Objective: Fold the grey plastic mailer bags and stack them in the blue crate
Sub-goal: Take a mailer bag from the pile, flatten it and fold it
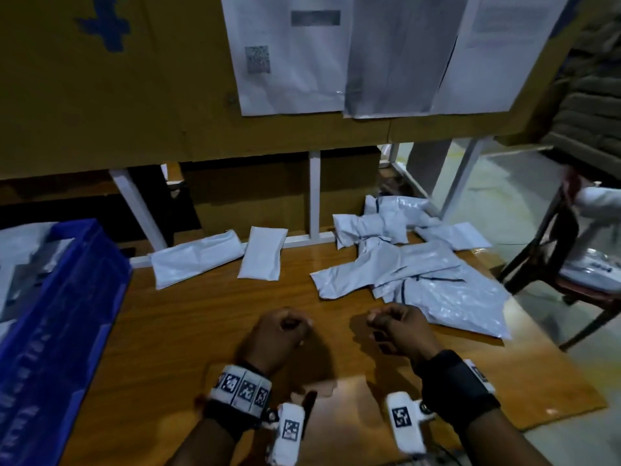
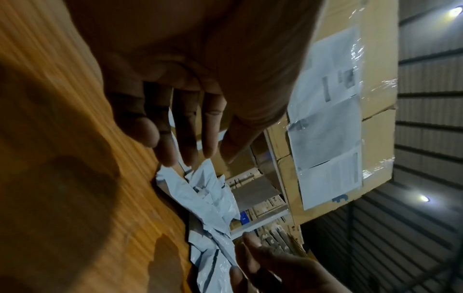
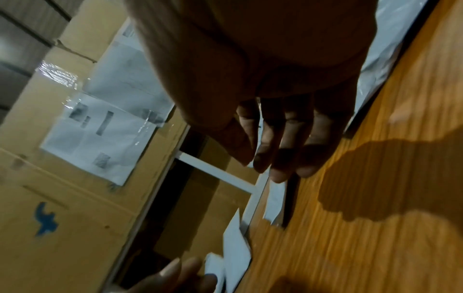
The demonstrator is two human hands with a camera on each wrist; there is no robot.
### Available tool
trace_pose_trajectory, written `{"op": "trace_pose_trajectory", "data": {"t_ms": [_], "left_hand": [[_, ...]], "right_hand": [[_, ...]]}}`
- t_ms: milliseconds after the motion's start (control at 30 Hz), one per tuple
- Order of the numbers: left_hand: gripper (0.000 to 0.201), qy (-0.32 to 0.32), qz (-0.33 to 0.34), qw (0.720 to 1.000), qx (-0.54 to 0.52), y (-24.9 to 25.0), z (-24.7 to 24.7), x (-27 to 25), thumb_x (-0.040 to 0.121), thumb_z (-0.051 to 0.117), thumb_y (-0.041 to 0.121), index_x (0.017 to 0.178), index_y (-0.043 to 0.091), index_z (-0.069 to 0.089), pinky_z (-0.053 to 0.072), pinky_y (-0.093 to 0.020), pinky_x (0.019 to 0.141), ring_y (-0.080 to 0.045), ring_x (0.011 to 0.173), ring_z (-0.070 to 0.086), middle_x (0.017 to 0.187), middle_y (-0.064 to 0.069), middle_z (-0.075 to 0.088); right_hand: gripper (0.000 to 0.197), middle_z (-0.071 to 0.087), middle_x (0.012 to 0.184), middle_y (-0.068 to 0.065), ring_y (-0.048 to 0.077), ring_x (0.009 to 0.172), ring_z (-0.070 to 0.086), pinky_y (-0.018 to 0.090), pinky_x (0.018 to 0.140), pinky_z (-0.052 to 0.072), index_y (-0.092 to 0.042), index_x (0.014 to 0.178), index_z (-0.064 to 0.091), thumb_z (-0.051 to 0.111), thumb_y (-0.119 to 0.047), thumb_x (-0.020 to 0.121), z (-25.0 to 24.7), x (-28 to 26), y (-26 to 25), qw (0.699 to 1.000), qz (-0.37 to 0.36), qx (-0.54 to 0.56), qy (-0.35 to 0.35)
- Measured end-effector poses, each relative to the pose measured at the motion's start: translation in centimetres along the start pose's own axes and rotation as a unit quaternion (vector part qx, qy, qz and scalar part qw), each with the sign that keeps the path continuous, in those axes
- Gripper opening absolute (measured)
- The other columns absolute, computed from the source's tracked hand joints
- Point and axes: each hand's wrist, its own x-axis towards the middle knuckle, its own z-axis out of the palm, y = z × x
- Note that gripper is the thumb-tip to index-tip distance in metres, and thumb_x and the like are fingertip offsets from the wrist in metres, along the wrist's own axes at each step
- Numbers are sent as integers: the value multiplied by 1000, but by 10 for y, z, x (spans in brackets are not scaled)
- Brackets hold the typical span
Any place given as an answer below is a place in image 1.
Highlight white mailer bag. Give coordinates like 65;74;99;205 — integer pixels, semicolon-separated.
237;225;290;283

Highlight blue plastic crate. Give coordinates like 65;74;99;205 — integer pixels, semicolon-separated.
0;218;133;466

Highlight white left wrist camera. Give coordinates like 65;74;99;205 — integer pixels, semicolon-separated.
266;401;308;466

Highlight right marker wristband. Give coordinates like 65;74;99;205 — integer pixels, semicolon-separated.
414;348;503;434

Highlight person's right hand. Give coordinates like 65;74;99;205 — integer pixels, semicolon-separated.
365;302;446;364

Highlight pile of grey mailer bags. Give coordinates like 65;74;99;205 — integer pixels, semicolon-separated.
149;193;514;342

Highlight wooden table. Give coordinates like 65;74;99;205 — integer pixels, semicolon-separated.
58;230;609;466

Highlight white metal shelf leg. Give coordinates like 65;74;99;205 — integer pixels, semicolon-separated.
441;137;487;220
109;168;169;252
307;149;323;239

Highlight person's left forearm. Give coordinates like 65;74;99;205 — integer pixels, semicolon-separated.
165;415;241;466

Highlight person's right forearm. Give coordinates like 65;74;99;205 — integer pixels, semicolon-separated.
454;405;556;466

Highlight left marker wristband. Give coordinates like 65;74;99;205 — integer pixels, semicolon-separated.
202;361;276;429

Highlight marker wristband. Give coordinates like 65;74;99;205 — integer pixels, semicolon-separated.
414;348;503;434
202;361;276;429

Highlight brown wooden chair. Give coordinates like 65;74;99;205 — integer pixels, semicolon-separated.
494;172;621;351

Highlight packed white bags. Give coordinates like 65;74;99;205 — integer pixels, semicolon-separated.
0;222;75;342

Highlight person's left hand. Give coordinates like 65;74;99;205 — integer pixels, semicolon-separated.
237;306;314;377

